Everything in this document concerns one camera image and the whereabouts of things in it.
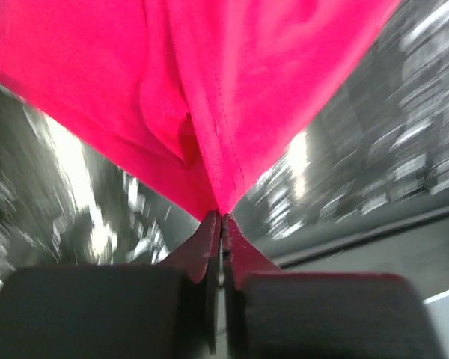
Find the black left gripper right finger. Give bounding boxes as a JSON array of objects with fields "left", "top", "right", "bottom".
[{"left": 221, "top": 215, "right": 444, "bottom": 358}]

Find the magenta pink t-shirt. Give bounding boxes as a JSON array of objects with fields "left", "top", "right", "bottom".
[{"left": 0, "top": 1, "right": 398, "bottom": 218}]

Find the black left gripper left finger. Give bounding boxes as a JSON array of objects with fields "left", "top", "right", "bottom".
[{"left": 0, "top": 211, "right": 222, "bottom": 358}]

